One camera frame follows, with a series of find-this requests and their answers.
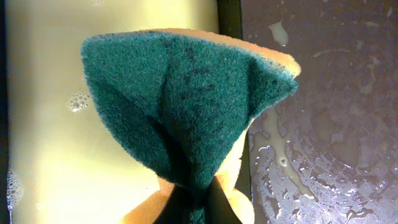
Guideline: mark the green and yellow sponge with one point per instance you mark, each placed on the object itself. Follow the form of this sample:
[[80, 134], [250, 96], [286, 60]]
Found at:
[[180, 102]]

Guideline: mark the small black tray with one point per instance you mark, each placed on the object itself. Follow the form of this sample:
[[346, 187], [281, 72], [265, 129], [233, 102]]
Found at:
[[231, 18]]

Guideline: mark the large dark brown tray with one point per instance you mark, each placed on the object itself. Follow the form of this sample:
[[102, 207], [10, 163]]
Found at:
[[328, 153]]

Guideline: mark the yellow foam pad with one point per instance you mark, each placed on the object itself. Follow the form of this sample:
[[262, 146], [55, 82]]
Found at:
[[46, 140]]

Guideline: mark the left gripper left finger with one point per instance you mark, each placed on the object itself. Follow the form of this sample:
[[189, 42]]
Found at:
[[177, 208]]

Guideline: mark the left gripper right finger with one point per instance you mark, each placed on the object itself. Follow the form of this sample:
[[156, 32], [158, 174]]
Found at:
[[217, 208]]

